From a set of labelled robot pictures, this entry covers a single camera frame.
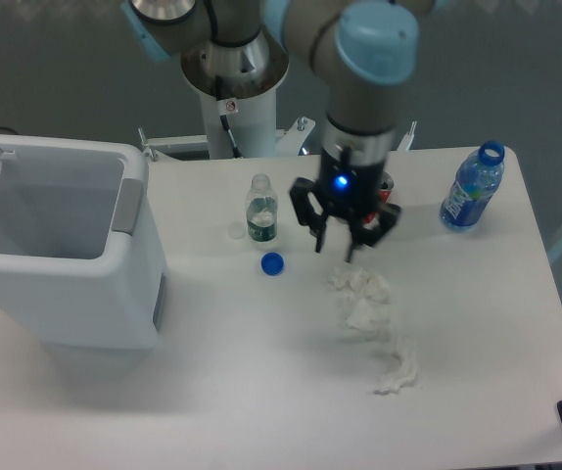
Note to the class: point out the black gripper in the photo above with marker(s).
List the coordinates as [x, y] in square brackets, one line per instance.
[344, 189]

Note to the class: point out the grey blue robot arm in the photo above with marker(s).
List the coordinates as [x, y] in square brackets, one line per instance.
[363, 50]

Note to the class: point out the crushed red soda can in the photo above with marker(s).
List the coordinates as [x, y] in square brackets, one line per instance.
[386, 188]

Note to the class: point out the blue bottle cap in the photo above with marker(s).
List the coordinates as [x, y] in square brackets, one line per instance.
[272, 264]

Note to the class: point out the white trash can body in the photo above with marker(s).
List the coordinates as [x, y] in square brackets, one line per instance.
[81, 260]

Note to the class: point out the clear green-label water bottle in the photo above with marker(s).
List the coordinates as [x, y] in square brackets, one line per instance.
[261, 209]

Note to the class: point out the crumpled white tissue upper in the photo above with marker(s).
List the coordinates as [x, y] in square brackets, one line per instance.
[361, 282]

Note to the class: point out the crumpled white tissue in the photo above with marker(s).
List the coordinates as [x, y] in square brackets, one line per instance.
[367, 317]
[361, 282]
[405, 370]

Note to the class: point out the crumpled white tissue middle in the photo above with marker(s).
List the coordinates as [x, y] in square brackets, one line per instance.
[367, 317]

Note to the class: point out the blue plastic drink bottle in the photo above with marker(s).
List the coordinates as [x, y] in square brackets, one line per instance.
[475, 182]

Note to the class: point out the crumpled white tissue lower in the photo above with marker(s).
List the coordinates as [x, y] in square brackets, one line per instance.
[405, 370]

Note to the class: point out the white pedestal base frame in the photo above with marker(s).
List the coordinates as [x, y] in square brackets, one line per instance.
[294, 141]

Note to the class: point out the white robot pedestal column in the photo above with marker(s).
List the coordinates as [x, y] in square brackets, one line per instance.
[237, 89]

